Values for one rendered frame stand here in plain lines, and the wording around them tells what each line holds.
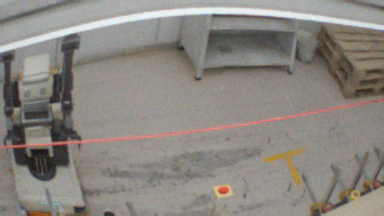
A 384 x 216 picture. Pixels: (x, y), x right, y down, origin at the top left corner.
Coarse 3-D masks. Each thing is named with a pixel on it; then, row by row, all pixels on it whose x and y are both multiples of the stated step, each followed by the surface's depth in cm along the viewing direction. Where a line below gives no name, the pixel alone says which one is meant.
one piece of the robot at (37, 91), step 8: (48, 80) 298; (56, 80) 302; (16, 88) 293; (24, 88) 293; (32, 88) 296; (40, 88) 298; (48, 88) 301; (24, 96) 298; (32, 96) 300; (40, 96) 303; (48, 96) 305; (24, 128) 314; (32, 128) 315; (40, 128) 317; (48, 128) 319; (32, 136) 320; (40, 136) 322; (48, 136) 324; (32, 144) 318
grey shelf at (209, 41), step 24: (192, 24) 509; (216, 24) 489; (240, 24) 496; (264, 24) 504; (288, 24) 516; (192, 48) 515; (216, 48) 530; (240, 48) 536; (264, 48) 543; (288, 48) 540; (288, 72) 543
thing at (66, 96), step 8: (64, 40) 260; (64, 48) 263; (72, 48) 264; (72, 56) 266; (64, 64) 269; (64, 72) 271; (64, 80) 274; (64, 88) 278; (64, 96) 281; (64, 104) 284
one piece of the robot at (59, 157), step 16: (16, 96) 346; (16, 112) 335; (16, 128) 343; (64, 128) 358; (16, 144) 352; (64, 144) 366; (16, 160) 361; (32, 160) 364; (48, 160) 370; (64, 160) 375
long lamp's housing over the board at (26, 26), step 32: (96, 0) 139; (128, 0) 141; (160, 0) 144; (192, 0) 146; (224, 0) 149; (256, 0) 152; (288, 0) 155; (320, 0) 160; (352, 0) 170; (0, 32) 127; (32, 32) 132
